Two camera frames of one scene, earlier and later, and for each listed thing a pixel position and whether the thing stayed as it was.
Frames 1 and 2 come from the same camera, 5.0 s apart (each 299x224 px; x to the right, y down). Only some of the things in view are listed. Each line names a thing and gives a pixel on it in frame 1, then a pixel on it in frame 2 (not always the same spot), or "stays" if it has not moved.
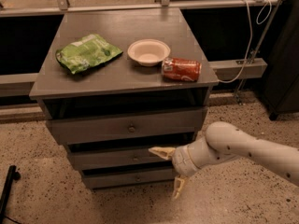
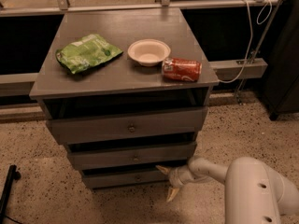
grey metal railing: x=14 y=85 stays
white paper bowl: x=149 y=52 stays
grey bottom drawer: x=130 y=178 stays
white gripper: x=181 y=161 → x=177 y=175
